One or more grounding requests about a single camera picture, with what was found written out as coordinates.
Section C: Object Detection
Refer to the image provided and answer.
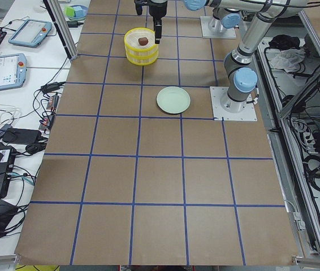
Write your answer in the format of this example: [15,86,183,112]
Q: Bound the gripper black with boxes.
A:
[148,0,167,44]
[134,0,148,15]

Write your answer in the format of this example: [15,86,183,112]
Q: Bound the brown bun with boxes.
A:
[138,37,149,46]

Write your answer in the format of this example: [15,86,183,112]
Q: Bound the yellow steamer layer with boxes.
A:
[126,51,159,66]
[124,27,158,60]

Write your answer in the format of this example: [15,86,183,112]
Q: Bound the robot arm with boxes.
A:
[183,0,308,112]
[134,1,240,31]

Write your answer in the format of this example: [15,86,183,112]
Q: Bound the blue cube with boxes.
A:
[73,6,85,18]

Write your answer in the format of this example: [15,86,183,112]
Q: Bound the blue plate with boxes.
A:
[64,5,88,21]

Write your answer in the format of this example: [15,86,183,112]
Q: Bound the green cube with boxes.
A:
[64,6,76,18]

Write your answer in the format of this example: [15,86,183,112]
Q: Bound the light green plate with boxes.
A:
[156,86,191,114]

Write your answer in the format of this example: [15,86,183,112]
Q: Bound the upper teach pendant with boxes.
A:
[8,19,52,48]

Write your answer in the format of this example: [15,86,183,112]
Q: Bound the teach pendant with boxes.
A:
[0,53,27,91]
[8,19,52,48]

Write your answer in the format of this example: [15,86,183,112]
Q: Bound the white cloth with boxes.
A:
[270,49,306,73]

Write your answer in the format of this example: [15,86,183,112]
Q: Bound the lower teach pendant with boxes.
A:
[0,53,27,91]

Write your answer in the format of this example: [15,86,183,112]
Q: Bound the brown paper mat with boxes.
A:
[16,1,297,265]

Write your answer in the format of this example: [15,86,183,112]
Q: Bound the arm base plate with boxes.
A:
[210,86,257,122]
[200,16,237,39]

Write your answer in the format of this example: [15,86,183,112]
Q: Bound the aluminium frame post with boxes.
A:
[44,0,78,61]

